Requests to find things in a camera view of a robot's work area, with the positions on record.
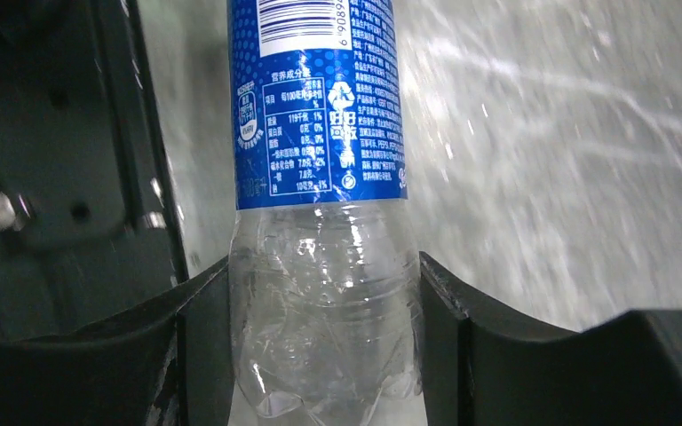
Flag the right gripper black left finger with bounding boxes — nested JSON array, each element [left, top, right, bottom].
[[0, 260, 233, 425]]

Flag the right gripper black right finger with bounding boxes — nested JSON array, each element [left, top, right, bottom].
[[420, 253, 682, 425]]

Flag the blue pepsi bottle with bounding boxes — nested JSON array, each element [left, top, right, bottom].
[[227, 1, 426, 425]]

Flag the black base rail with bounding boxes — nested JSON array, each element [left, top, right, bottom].
[[0, 1, 188, 341]]

